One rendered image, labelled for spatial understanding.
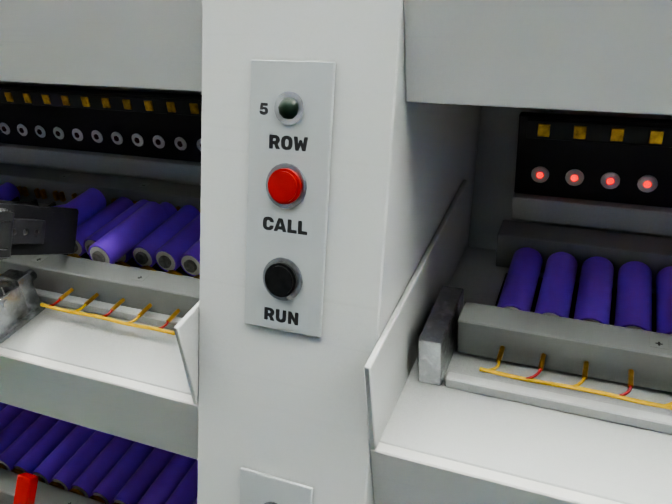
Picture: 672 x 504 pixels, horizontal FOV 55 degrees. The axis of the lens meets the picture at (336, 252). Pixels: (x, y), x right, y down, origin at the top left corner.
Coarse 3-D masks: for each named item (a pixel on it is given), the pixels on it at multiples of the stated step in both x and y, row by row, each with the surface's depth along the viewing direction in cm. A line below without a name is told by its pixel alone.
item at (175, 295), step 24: (0, 264) 44; (24, 264) 43; (48, 264) 42; (72, 264) 42; (96, 264) 42; (48, 288) 43; (72, 288) 42; (96, 288) 41; (120, 288) 40; (144, 288) 39; (168, 288) 39; (192, 288) 39; (72, 312) 40; (144, 312) 39; (168, 312) 39
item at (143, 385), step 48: (0, 144) 58; (48, 336) 40; (96, 336) 39; (144, 336) 39; (192, 336) 32; (0, 384) 40; (48, 384) 38; (96, 384) 36; (144, 384) 35; (192, 384) 33; (144, 432) 37; (192, 432) 35
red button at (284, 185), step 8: (272, 176) 29; (280, 176) 29; (288, 176) 29; (296, 176) 29; (272, 184) 29; (280, 184) 29; (288, 184) 29; (296, 184) 29; (272, 192) 29; (280, 192) 29; (288, 192) 29; (296, 192) 29; (280, 200) 29; (288, 200) 29
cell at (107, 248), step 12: (156, 204) 47; (132, 216) 45; (144, 216) 45; (156, 216) 46; (120, 228) 44; (132, 228) 44; (144, 228) 45; (108, 240) 42; (120, 240) 43; (132, 240) 44; (96, 252) 42; (108, 252) 42; (120, 252) 43
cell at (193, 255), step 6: (198, 240) 45; (192, 246) 44; (198, 246) 44; (186, 252) 43; (192, 252) 43; (198, 252) 43; (180, 258) 43; (186, 258) 43; (192, 258) 43; (198, 258) 43; (180, 264) 44; (186, 264) 43; (192, 264) 43; (198, 264) 43; (186, 270) 44; (192, 270) 43; (198, 270) 43
